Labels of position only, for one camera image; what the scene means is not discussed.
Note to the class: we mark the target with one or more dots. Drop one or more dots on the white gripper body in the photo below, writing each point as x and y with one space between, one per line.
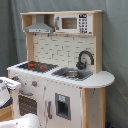
9 83

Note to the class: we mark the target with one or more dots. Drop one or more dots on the red oven knob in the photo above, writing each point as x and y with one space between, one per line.
34 83
15 78

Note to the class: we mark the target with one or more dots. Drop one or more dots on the white oven door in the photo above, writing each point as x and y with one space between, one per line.
28 99

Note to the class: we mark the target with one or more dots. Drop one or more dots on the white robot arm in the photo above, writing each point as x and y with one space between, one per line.
28 120

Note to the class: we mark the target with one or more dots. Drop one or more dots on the wooden toy kitchen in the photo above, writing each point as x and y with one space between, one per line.
73 50

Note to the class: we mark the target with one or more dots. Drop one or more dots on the black stovetop red burners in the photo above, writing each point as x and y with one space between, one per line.
37 66

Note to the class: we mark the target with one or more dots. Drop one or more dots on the white fridge door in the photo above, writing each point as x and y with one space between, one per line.
63 106

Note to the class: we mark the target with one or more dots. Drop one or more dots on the grey range hood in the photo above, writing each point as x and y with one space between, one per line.
39 26

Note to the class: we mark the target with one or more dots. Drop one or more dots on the grey sink basin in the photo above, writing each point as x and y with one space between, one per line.
73 74

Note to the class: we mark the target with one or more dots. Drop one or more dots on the toy microwave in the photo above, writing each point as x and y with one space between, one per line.
73 23

